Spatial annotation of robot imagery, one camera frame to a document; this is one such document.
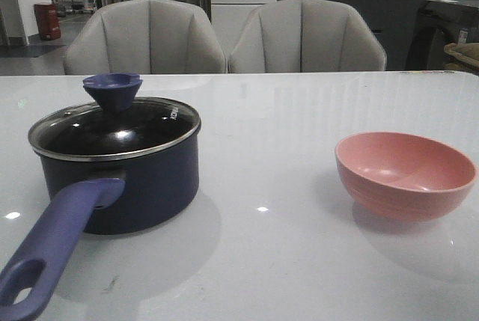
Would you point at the glass pot lid purple knob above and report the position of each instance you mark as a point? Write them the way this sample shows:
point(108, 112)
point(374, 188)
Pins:
point(117, 125)

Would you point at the pink bowl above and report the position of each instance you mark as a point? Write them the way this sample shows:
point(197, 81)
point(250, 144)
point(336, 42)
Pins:
point(402, 176)

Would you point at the right grey upholstered chair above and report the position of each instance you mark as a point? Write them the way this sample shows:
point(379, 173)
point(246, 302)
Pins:
point(306, 36)

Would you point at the grey upholstered chair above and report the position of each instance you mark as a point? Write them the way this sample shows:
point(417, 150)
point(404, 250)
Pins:
point(146, 37)
point(306, 36)

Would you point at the left grey upholstered chair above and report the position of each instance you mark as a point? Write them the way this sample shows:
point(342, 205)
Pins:
point(146, 37)

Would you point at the red bin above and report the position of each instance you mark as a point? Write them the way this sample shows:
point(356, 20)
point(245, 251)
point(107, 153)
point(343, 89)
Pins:
point(47, 21)

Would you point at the beige cushion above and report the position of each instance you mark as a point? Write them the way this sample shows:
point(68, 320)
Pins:
point(462, 57)

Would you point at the dark blue saucepan purple handle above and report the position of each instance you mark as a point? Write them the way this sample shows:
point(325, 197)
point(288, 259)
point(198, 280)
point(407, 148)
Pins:
point(105, 198)

